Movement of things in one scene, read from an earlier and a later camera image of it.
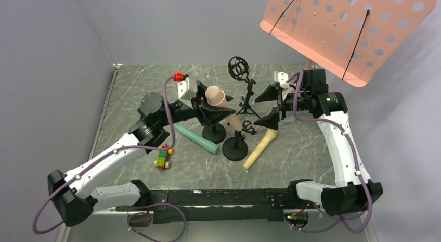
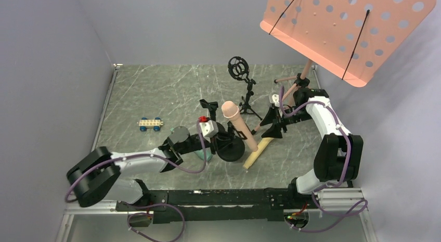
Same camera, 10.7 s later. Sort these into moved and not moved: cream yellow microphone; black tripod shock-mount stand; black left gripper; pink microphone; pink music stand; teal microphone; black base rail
Moved: black left gripper; teal microphone; pink microphone
Not moved: pink music stand; black base rail; cream yellow microphone; black tripod shock-mount stand
